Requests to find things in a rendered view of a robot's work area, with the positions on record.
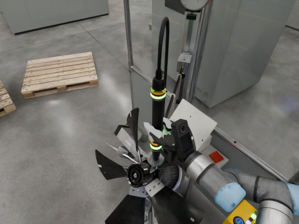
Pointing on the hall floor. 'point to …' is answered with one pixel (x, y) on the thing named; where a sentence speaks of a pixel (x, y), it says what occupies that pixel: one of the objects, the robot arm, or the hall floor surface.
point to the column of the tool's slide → (188, 51)
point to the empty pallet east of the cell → (59, 74)
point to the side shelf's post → (188, 188)
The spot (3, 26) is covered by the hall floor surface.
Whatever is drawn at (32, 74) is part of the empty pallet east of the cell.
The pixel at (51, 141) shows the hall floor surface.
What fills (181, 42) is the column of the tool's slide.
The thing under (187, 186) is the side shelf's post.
